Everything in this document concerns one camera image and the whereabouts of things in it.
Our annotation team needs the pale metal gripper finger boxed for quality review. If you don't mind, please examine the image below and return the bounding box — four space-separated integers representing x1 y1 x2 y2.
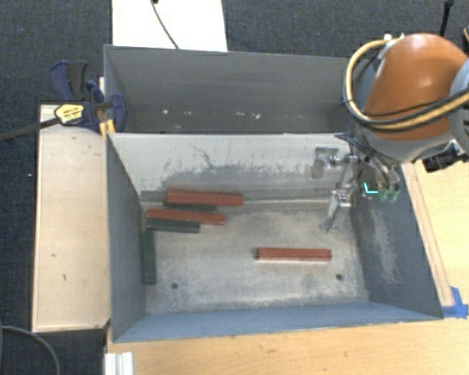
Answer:
319 191 353 233
311 146 341 180

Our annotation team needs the red-brown flat block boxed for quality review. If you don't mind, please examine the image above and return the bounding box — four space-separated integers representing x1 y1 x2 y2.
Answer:
254 246 333 263
145 208 227 227
165 188 245 208

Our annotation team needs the grey metal bin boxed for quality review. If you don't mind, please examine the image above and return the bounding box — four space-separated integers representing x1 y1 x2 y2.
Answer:
102 44 445 344

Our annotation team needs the dark green flat block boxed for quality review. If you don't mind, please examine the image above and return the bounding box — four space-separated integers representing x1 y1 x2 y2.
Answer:
163 202 218 213
145 218 202 234
141 228 158 286

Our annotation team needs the pale wood board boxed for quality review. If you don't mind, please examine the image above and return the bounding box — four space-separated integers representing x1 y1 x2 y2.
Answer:
30 103 113 334

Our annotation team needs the black cylinder on white bracket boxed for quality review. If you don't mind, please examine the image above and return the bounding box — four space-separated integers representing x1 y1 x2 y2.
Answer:
421 142 460 173

